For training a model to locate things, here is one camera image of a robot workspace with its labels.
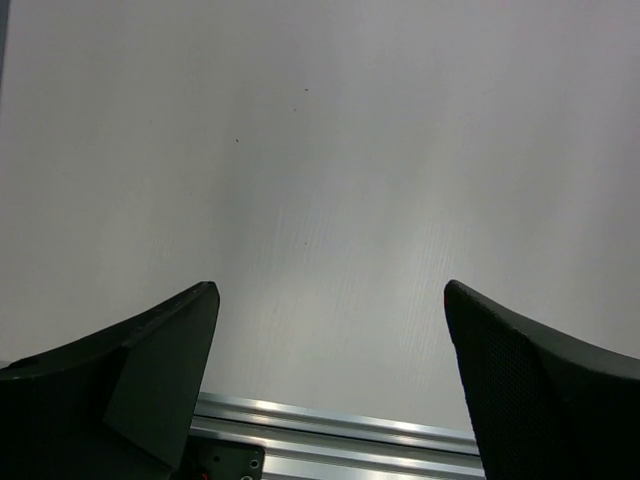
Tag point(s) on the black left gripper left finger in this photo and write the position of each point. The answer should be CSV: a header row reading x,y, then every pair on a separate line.
x,y
116,404

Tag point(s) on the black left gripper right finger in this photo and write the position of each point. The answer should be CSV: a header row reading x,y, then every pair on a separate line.
x,y
543,404

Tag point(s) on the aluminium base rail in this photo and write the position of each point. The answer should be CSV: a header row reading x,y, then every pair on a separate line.
x,y
302,443

